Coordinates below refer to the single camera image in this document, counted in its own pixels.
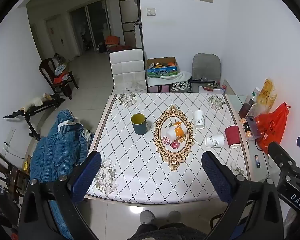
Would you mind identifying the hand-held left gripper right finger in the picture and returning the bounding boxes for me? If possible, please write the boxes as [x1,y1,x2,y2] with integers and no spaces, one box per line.
[201,151,284,240]

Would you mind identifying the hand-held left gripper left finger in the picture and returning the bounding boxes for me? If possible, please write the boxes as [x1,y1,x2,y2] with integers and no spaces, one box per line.
[19,151,102,240]

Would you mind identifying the teal cup with yellow inside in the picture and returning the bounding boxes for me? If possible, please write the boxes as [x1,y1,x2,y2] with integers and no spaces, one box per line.
[131,113,147,135]

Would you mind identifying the white cup with plant print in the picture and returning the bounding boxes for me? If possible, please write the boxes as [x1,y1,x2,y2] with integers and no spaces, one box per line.
[193,110,206,130]
[205,134,225,148]

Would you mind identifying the red paper cup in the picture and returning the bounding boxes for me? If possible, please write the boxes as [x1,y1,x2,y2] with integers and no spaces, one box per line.
[224,125,241,149]

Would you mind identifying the orange and white cup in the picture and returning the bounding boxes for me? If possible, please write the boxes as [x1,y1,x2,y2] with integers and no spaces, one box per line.
[165,127,184,141]

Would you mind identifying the orange plastic bag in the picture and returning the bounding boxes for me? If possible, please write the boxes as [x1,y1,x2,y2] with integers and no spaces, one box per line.
[254,102,291,155]

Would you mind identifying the small purple box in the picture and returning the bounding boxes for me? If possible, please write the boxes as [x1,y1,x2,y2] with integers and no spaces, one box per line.
[245,116,262,139]

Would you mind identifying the blue quilted blanket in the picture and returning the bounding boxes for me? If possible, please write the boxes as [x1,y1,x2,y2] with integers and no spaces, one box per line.
[29,109,95,240]

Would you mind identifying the diamond patterned floral tablecloth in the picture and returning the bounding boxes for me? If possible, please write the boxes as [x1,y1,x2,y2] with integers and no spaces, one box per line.
[86,92,250,204]

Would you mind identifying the brown bottle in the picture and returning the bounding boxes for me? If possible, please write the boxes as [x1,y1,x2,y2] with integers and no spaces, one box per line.
[239,99,255,119]

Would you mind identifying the yellow snack bag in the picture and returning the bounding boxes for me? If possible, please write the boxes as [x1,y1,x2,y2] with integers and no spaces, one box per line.
[255,79,277,115]

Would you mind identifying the person's legs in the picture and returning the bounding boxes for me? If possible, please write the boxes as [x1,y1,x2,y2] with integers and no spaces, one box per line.
[129,210,208,240]

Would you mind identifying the black exercise bench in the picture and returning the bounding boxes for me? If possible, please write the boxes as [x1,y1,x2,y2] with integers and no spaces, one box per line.
[3,93,66,141]

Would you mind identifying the patterned black and white bag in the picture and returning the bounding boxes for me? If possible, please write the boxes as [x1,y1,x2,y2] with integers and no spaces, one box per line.
[170,81,191,92]

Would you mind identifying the dark wooden chair with clothes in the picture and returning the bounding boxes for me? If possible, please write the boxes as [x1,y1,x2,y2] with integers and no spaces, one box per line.
[39,58,79,100]

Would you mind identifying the pink bag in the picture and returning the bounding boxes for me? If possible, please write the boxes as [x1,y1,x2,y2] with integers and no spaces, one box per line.
[149,85,170,93]

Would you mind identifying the white folded cloth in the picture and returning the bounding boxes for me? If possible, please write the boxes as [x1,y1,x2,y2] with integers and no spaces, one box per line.
[147,71,192,87]

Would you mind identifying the grey padded chair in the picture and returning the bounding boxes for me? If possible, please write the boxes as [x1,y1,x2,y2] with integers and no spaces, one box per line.
[191,53,222,93]

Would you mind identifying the white padded chair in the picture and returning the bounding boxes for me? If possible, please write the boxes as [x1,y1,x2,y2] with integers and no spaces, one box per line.
[109,48,148,94]

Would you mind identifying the cardboard box with blue print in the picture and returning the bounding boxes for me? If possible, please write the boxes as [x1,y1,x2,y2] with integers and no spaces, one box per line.
[146,57,178,77]

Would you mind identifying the orange box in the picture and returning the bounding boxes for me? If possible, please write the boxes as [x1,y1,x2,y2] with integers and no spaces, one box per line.
[105,36,120,46]

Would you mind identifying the refrigerator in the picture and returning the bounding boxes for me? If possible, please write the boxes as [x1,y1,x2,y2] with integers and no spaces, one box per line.
[119,0,140,48]

